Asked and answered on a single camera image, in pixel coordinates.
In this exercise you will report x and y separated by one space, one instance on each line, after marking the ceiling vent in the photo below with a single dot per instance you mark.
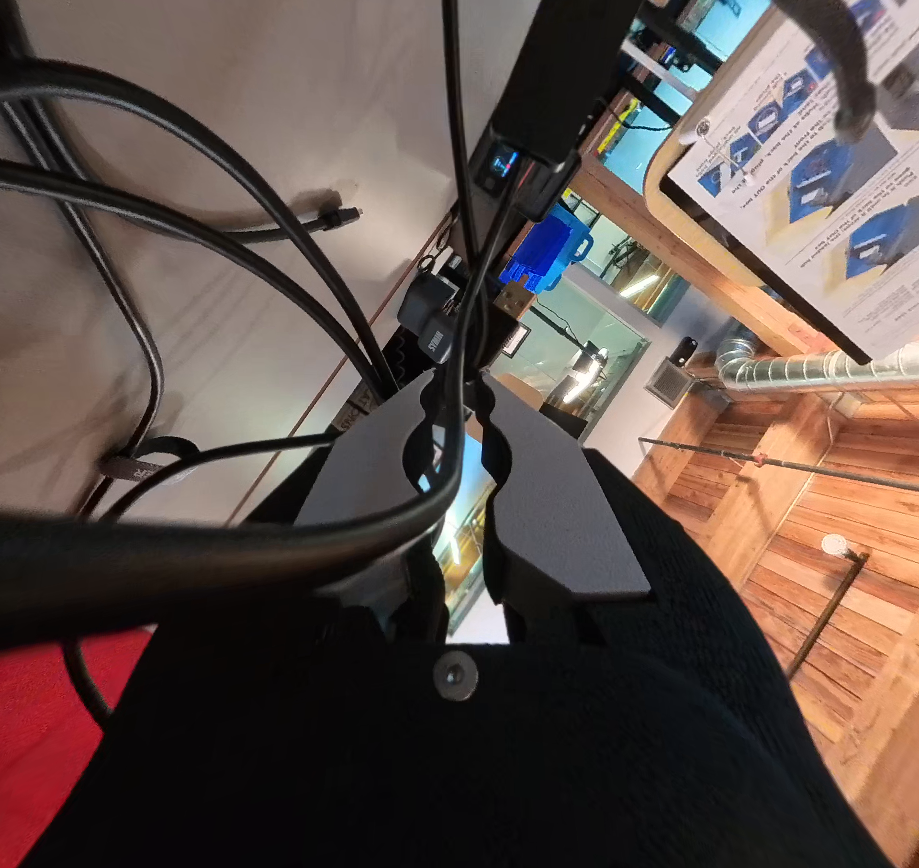
671 383

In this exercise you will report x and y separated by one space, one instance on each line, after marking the wooden post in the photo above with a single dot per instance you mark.
668 258

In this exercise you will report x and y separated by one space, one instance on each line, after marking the red plastic bin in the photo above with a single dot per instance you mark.
43 739

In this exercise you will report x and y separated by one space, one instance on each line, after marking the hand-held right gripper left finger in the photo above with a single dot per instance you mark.
359 480

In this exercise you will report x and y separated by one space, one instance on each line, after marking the grey battery charger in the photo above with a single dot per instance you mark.
434 340

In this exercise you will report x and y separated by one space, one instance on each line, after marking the black ceiling pipe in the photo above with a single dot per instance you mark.
790 462

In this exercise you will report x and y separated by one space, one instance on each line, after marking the instruction sheet board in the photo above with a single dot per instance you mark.
825 236

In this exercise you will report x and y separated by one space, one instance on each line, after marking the framed picture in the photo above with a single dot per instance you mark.
515 340

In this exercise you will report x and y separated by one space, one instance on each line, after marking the silver air duct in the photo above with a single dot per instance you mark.
811 369

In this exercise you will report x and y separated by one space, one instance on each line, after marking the black charger with display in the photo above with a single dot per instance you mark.
495 164

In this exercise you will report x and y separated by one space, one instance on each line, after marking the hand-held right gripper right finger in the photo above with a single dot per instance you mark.
567 523

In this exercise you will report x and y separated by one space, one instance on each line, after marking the light stand with lamp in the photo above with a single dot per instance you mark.
592 365

